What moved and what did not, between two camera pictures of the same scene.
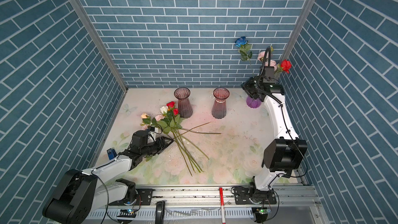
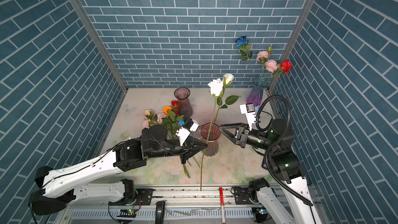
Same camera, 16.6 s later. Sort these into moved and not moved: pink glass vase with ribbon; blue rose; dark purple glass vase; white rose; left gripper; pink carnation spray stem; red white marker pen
Moved: white rose; pink glass vase with ribbon; left gripper
Not moved: blue rose; dark purple glass vase; pink carnation spray stem; red white marker pen
